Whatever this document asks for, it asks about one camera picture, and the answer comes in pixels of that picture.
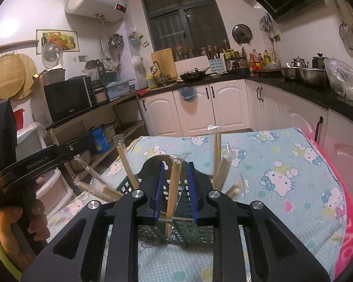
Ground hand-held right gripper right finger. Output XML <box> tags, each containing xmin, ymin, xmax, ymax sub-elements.
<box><xmin>186</xmin><ymin>161</ymin><xmax>331</xmax><ymax>282</ymax></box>

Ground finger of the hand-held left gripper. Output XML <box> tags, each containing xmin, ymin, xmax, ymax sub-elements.
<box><xmin>55</xmin><ymin>137</ymin><xmax>96</xmax><ymax>165</ymax></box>

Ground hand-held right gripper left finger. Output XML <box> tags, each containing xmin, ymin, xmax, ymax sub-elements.
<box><xmin>20</xmin><ymin>161</ymin><xmax>168</xmax><ymax>282</ymax></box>

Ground wooden chopstick pair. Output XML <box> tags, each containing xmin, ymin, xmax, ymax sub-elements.
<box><xmin>113</xmin><ymin>135</ymin><xmax>141</xmax><ymax>190</ymax></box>
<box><xmin>207</xmin><ymin>125</ymin><xmax>223</xmax><ymax>190</ymax></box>
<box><xmin>164</xmin><ymin>158</ymin><xmax>183</xmax><ymax>238</ymax></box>
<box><xmin>221</xmin><ymin>144</ymin><xmax>236</xmax><ymax>189</ymax></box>
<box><xmin>73</xmin><ymin>179</ymin><xmax>123</xmax><ymax>203</ymax></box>
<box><xmin>225</xmin><ymin>179</ymin><xmax>248</xmax><ymax>201</ymax></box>
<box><xmin>90</xmin><ymin>179</ymin><xmax>124</xmax><ymax>198</ymax></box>

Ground green perforated utensil holder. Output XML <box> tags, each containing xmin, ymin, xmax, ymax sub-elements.
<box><xmin>119</xmin><ymin>153</ymin><xmax>242</xmax><ymax>249</ymax></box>

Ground person's left hand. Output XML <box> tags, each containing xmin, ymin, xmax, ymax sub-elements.
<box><xmin>0</xmin><ymin>199</ymin><xmax>50</xmax><ymax>272</ymax></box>

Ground red plastic basin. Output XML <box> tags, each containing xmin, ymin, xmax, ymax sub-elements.
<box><xmin>13</xmin><ymin>109</ymin><xmax>26</xmax><ymax>130</ymax></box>

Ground blue bag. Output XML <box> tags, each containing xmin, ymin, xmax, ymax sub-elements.
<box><xmin>89</xmin><ymin>127</ymin><xmax>111</xmax><ymax>155</ymax></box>

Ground white plastic drawer cabinet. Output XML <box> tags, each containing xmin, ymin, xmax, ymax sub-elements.
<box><xmin>16</xmin><ymin>123</ymin><xmax>75</xmax><ymax>215</ymax></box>

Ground black microwave oven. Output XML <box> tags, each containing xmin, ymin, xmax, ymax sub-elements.
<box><xmin>44</xmin><ymin>76</ymin><xmax>94</xmax><ymax>124</ymax></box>

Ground round bamboo board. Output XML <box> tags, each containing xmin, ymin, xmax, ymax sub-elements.
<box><xmin>0</xmin><ymin>53</ymin><xmax>26</xmax><ymax>100</ymax></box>

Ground wooden kitchen shelf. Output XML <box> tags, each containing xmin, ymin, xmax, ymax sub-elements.
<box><xmin>45</xmin><ymin>94</ymin><xmax>148</xmax><ymax>180</ymax></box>

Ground round wooden board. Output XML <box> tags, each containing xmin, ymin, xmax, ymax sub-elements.
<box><xmin>16</xmin><ymin>53</ymin><xmax>38</xmax><ymax>99</ymax></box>

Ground dark pot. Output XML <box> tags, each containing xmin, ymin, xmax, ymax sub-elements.
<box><xmin>37</xmin><ymin>69</ymin><xmax>67</xmax><ymax>84</ymax></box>

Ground blue plastic box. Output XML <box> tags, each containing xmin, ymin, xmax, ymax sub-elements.
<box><xmin>105</xmin><ymin>81</ymin><xmax>136</xmax><ymax>99</ymax></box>

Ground black kitchen appliance jug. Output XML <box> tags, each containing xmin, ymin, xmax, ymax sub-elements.
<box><xmin>85</xmin><ymin>59</ymin><xmax>105</xmax><ymax>80</ymax></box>

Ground glass pot lid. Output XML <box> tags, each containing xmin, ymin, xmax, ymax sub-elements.
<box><xmin>41</xmin><ymin>42</ymin><xmax>64</xmax><ymax>67</ymax></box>

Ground white kitchen cabinets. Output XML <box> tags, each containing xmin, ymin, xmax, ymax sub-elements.
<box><xmin>138</xmin><ymin>78</ymin><xmax>353</xmax><ymax>188</ymax></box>

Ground blue hanging bin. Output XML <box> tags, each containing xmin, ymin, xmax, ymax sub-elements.
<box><xmin>178</xmin><ymin>86</ymin><xmax>196</xmax><ymax>102</ymax></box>

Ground white container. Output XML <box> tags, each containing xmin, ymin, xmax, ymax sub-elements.
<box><xmin>131</xmin><ymin>55</ymin><xmax>145</xmax><ymax>79</ymax></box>

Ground metal faucet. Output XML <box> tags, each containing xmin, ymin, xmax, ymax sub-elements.
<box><xmin>152</xmin><ymin>61</ymin><xmax>166</xmax><ymax>83</ymax></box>

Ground hanging steel pot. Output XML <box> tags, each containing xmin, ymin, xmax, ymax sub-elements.
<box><xmin>107</xmin><ymin>34</ymin><xmax>124</xmax><ymax>50</ymax></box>

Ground black wok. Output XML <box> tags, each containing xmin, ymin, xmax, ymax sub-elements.
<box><xmin>179</xmin><ymin>67</ymin><xmax>211</xmax><ymax>83</ymax></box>

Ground wooden cutting board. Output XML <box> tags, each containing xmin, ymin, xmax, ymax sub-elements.
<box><xmin>151</xmin><ymin>48</ymin><xmax>177</xmax><ymax>80</ymax></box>

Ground blue white utensil caddy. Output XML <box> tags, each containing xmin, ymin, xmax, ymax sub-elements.
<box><xmin>208</xmin><ymin>58</ymin><xmax>226</xmax><ymax>74</ymax></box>

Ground row of glass jars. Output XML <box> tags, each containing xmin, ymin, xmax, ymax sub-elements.
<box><xmin>173</xmin><ymin>45</ymin><xmax>228</xmax><ymax>61</ymax></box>

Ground white water heater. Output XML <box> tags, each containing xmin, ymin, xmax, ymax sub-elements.
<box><xmin>65</xmin><ymin>0</ymin><xmax>128</xmax><ymax>23</ymax></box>

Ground black kitchen countertop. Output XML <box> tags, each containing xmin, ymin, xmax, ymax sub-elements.
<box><xmin>135</xmin><ymin>72</ymin><xmax>353</xmax><ymax>112</ymax></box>

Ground row of condiment bottles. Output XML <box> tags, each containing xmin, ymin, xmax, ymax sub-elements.
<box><xmin>224</xmin><ymin>47</ymin><xmax>280</xmax><ymax>72</ymax></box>

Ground small metal bowl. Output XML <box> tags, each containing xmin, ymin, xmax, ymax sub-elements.
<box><xmin>280</xmin><ymin>66</ymin><xmax>303</xmax><ymax>80</ymax></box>

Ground pink fleece blanket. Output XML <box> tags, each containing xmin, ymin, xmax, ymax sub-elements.
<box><xmin>303</xmin><ymin>129</ymin><xmax>353</xmax><ymax>282</ymax></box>

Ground large metal bowl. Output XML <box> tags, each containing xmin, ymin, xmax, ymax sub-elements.
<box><xmin>297</xmin><ymin>67</ymin><xmax>330</xmax><ymax>87</ymax></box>

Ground dark kitchen window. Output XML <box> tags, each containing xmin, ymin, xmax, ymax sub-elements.
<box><xmin>140</xmin><ymin>0</ymin><xmax>228</xmax><ymax>55</ymax></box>

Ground hanging steel pot lid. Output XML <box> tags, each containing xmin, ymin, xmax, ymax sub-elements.
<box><xmin>232</xmin><ymin>24</ymin><xmax>252</xmax><ymax>44</ymax></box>

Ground steel kettle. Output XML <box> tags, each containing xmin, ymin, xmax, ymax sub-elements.
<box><xmin>291</xmin><ymin>56</ymin><xmax>309</xmax><ymax>69</ymax></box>

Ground dark kettle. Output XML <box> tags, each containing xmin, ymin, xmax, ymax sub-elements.
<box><xmin>312</xmin><ymin>53</ymin><xmax>328</xmax><ymax>69</ymax></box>

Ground clear plastic bag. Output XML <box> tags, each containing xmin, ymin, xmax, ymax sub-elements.
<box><xmin>324</xmin><ymin>58</ymin><xmax>353</xmax><ymax>104</ymax></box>

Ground fruit wall picture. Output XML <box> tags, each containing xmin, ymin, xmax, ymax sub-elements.
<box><xmin>36</xmin><ymin>29</ymin><xmax>80</xmax><ymax>55</ymax></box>

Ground hanging wire strainer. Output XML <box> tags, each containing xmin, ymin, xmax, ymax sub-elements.
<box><xmin>338</xmin><ymin>22</ymin><xmax>353</xmax><ymax>50</ymax></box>

